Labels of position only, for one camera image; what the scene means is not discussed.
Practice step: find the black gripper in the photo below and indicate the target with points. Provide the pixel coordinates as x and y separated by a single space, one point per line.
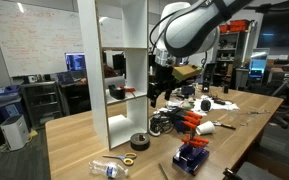
165 76

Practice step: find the black tape roll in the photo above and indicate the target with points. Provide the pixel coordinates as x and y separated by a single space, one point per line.
140 141

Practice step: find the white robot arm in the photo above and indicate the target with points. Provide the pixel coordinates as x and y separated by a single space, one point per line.
190 30

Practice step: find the white shelf unit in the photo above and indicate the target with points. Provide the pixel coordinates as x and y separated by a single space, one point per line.
94 66

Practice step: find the flat black box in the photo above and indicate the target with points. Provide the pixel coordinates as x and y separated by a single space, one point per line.
175 113

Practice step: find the dark blue device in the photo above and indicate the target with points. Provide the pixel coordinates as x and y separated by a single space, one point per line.
188 90

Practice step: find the small orange tool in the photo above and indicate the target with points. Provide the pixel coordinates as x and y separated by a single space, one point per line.
129 89

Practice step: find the blue box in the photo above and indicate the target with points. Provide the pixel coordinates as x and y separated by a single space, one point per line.
179 126

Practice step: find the black round speaker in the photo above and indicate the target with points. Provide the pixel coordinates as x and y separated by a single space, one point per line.
205 105

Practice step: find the black monitor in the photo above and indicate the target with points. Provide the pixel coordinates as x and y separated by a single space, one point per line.
119 63

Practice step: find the black office chair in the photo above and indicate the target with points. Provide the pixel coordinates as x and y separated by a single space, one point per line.
209 73

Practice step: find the white paper cup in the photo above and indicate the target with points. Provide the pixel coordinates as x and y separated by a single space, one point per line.
205 128

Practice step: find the person in maroon hoodie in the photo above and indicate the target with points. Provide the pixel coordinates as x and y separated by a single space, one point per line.
109 70

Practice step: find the white cloth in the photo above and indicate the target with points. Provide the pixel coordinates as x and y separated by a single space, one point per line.
217 106

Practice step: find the black cup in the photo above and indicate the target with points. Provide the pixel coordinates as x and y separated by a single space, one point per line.
226 88

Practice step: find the blue hex key holder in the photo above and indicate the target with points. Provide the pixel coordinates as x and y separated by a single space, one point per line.
190 160

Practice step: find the metal storage rack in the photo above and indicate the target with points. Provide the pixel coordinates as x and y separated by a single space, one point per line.
232 50

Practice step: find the clear plastic bottle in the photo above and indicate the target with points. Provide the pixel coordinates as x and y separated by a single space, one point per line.
109 168

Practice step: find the orange storage bin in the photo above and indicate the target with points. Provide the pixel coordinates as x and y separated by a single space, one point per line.
239 25
223 28

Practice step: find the blue-screen monitor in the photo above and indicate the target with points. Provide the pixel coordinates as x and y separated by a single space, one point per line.
75 61

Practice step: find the open laptop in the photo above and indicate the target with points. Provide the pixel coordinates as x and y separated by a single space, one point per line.
65 77

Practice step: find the black metal cart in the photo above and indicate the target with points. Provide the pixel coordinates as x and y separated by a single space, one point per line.
42 101

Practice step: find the grey chair seat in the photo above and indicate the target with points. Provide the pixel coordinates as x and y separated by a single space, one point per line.
260 170

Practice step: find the whiteboard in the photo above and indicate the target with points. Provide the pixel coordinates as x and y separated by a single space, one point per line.
34 36

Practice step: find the white air purifier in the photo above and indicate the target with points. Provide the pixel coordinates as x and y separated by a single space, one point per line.
15 131

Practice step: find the blue recycling bin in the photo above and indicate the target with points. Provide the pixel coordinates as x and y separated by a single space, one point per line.
7 101

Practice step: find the tan wrist camera box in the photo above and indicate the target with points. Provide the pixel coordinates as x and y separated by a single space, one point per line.
185 71

